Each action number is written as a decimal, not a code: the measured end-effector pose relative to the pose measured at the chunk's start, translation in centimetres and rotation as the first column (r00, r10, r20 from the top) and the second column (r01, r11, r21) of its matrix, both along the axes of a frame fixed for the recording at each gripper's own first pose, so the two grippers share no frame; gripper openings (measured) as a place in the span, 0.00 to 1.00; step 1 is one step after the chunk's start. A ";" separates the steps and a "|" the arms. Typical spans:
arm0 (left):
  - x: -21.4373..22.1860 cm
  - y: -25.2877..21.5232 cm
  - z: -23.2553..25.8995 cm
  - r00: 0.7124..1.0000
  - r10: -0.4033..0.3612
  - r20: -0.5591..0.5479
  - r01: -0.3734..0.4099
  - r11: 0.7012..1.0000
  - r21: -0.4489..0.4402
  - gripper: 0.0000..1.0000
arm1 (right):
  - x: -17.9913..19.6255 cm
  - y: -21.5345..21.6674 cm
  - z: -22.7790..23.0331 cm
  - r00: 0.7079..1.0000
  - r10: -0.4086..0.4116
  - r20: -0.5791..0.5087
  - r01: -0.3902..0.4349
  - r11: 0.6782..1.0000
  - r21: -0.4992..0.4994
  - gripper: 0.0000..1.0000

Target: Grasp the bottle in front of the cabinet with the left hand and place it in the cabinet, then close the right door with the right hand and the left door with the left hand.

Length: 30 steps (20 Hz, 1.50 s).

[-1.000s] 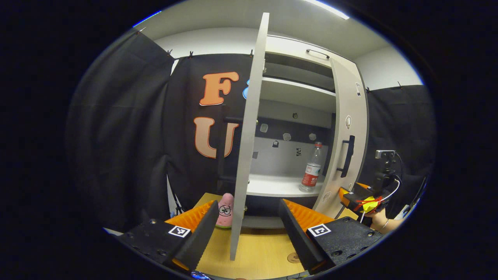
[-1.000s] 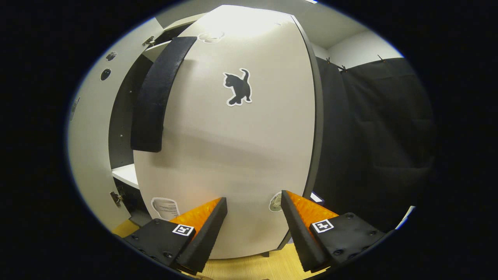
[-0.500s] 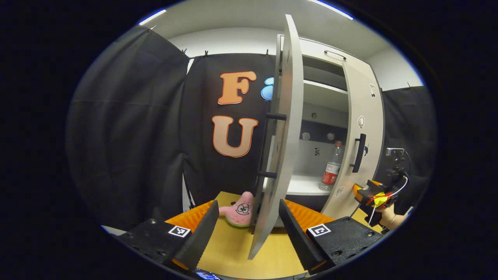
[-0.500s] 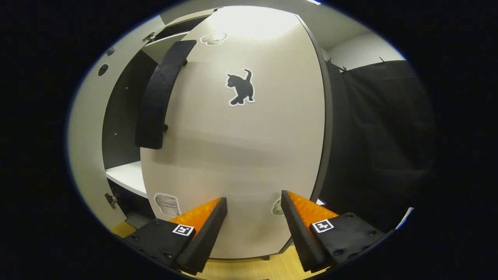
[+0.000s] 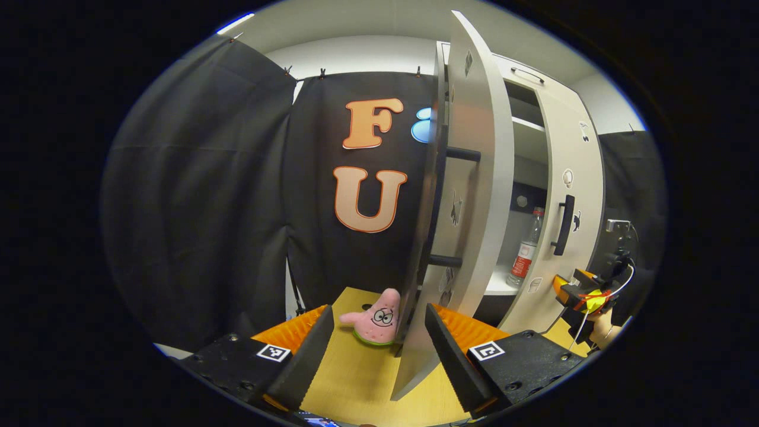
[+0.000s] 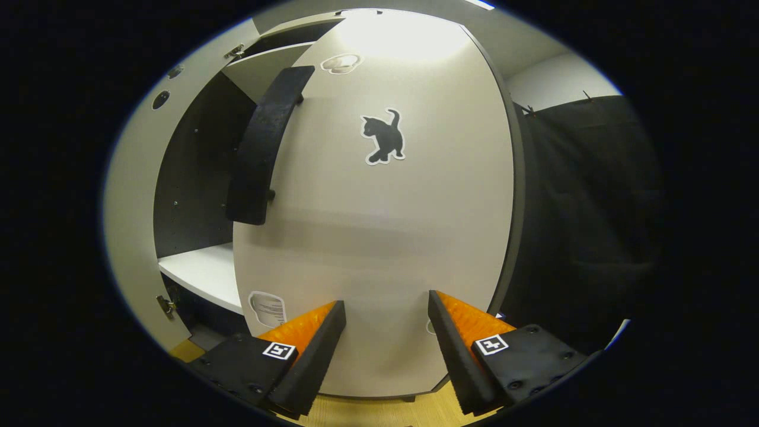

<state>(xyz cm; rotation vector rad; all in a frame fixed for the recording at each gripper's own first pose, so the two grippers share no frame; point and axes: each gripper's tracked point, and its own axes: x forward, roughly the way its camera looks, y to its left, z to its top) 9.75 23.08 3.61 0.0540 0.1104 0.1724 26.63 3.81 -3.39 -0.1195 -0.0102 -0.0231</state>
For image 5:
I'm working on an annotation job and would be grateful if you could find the black door handle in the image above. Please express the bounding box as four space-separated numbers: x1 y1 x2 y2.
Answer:
422 128 482 285
550 195 576 256

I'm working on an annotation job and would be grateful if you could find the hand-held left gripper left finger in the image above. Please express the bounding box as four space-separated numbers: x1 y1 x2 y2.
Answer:
178 304 336 413

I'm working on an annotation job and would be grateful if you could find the thin white cable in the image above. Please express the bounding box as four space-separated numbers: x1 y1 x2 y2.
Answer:
568 264 636 352

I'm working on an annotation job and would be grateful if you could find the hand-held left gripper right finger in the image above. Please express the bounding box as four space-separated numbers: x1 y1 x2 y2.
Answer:
424 302 588 416

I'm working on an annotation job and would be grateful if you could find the black backdrop cloth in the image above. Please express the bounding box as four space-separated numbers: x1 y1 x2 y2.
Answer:
101 37 666 352

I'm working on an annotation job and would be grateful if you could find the white cabinet door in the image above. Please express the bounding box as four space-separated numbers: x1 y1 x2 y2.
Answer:
391 11 515 401
498 89 607 336

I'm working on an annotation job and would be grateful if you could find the pink star plush toy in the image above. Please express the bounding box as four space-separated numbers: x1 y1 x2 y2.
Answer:
339 289 403 347

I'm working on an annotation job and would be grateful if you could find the clear plastic bottle red label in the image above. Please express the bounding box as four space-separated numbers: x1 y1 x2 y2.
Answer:
507 206 545 289

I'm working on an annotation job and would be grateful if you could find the white cabinet drawer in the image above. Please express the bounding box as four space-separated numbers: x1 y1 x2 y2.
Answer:
491 53 581 103

